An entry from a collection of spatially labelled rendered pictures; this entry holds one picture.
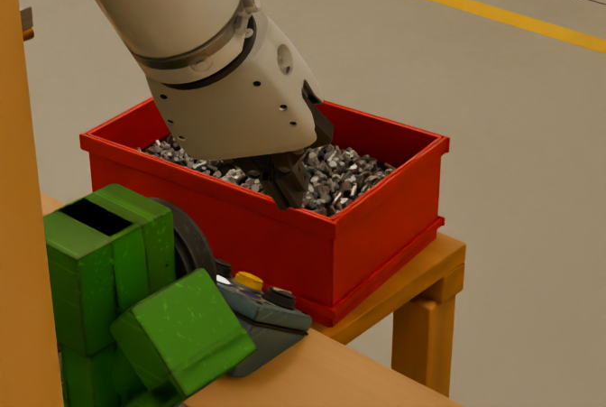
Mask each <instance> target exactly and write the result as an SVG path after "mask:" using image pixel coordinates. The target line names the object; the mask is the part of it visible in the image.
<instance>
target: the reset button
mask: <svg viewBox="0 0 606 407"><path fill-rule="evenodd" d="M234 280H235V281H237V282H239V283H241V284H243V285H245V286H248V287H250V288H253V289H255V290H259V291H260V290H261V289H262V286H263V284H262V282H263V281H262V280H261V279H260V278H258V277H257V276H255V275H253V274H250V273H246V272H238V273H237V274H236V275H235V277H234Z"/></svg>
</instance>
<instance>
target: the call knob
mask: <svg viewBox="0 0 606 407"><path fill-rule="evenodd" d="M264 295H265V296H267V297H268V298H270V299H272V300H274V301H277V302H280V303H282V304H285V305H288V306H290V307H294V305H295V303H296V300H294V299H296V297H295V296H294V295H293V294H292V292H291V291H286V290H282V289H280V288H277V287H272V286H270V287H269V289H266V291H265V293H264Z"/></svg>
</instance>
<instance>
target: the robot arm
mask: <svg viewBox="0 0 606 407"><path fill-rule="evenodd" d="M95 1H96V3H97V4H98V6H99V7H100V9H101V10H102V12H103V13H104V15H105V16H106V18H107V20H108V21H109V22H110V23H111V24H112V26H113V27H114V29H115V31H116V32H117V34H118V35H119V37H120V38H121V40H122V41H123V43H124V44H125V46H126V48H127V49H128V51H129V52H130V53H131V54H132V55H133V57H134V59H135V60H136V62H137V63H138V65H139V66H140V68H141V69H142V71H143V72H144V74H145V77H146V80H147V83H148V86H149V89H150V91H151V95H152V97H153V100H154V102H155V104H156V107H157V108H158V109H159V111H160V113H161V116H162V118H163V120H164V122H165V124H166V125H167V127H168V128H169V130H170V132H171V133H172V135H173V137H174V138H175V140H176V141H177V142H178V144H179V145H180V147H181V148H182V149H183V150H184V151H185V153H187V154H188V155H189V156H190V157H192V158H194V159H196V160H201V161H214V160H217V161H220V160H222V161H223V162H227V163H229V164H232V165H234V166H236V167H239V168H240V169H241V170H242V171H243V172H244V173H245V175H246V176H247V177H249V178H251V179H258V180H259V182H260V183H261V185H262V186H263V188H264V189H265V191H266V192H267V194H268V195H271V197H272V198H273V200H274V202H275V203H276V205H277V206H278V208H279V209H280V210H287V209H288V208H293V209H296V208H301V207H302V201H303V196H304V191H308V187H309V176H308V172H307V170H306V169H305V167H304V165H303V163H302V162H301V160H300V158H301V157H302V156H303V155H304V154H305V152H306V151H307V149H310V148H311V149H315V148H317V147H321V146H324V145H327V144H330V143H332V140H333V133H334V126H333V125H332V124H331V123H330V122H329V121H328V119H327V118H326V117H325V116H324V115H323V114H322V113H321V112H320V111H319V110H318V109H317V108H316V107H315V105H321V104H323V99H324V94H323V91H322V88H321V87H320V85H319V83H318V81H317V79H316V77H315V76H314V74H313V72H312V71H311V69H310V68H309V66H308V65H307V63H306V62H305V61H304V59H303V58H302V56H301V55H300V53H299V52H298V50H297V49H296V47H295V46H294V45H293V43H292V42H291V41H290V39H289V38H288V37H287V36H286V34H285V33H284V32H283V31H282V30H281V29H280V28H279V26H278V25H277V24H276V23H275V22H274V21H273V20H272V19H271V18H270V17H268V16H267V15H266V14H265V13H264V12H262V11H260V8H261V3H260V0H95Z"/></svg>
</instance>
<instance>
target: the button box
mask: <svg viewBox="0 0 606 407"><path fill-rule="evenodd" d="M216 274H217V275H218V276H221V277H223V278H225V279H226V280H228V281H229V282H230V284H228V283H224V282H220V281H217V288H218V290H219V291H220V292H221V294H222V295H223V297H224V298H225V300H226V302H227V303H228V305H229V306H230V308H231V309H232V311H233V312H234V315H235V316H236V317H237V318H238V320H239V321H240V323H241V324H242V326H243V328H245V329H246V331H247V333H248V334H249V336H250V337H251V339H252V341H253V342H254V344H255V345H256V346H257V351H256V352H255V354H254V355H252V356H250V357H249V358H247V359H246V360H244V361H243V362H242V363H241V364H239V365H237V366H236V367H234V368H233V369H232V370H230V371H229V372H227V373H226V374H227V375H230V376H234V377H246V376H247V375H250V374H251V373H253V372H254V371H256V370H257V369H259V368H260V367H262V366H263V365H265V364H267V363H268V362H269V361H271V360H272V359H273V358H274V357H276V356H278V355H279V354H281V353H282V352H284V351H285V350H287V349H288V348H290V347H292V346H293V345H295V344H296V343H298V342H299V341H300V340H301V339H302V338H303V337H304V335H306V336H307V335H308V333H307V332H305V331H308V330H309V328H310V325H311V323H312V318H311V317H310V316H309V315H308V314H307V313H306V312H303V311H300V310H297V309H296V308H295V306H294V307H290V306H288V305H285V304H282V303H280V302H277V301H274V300H272V299H270V298H268V297H267V296H265V295H264V292H262V290H260V291H259V290H255V289H253V288H250V287H248V286H245V285H243V284H241V283H239V282H237V281H235V280H234V277H232V275H228V274H224V273H220V272H218V271H216ZM239 290H245V291H250V292H253V293H255V294H256V295H258V296H259V297H260V298H261V299H262V301H261V300H257V299H255V298H252V297H250V296H247V295H245V294H243V293H241V292H239ZM241 295H242V296H241Z"/></svg>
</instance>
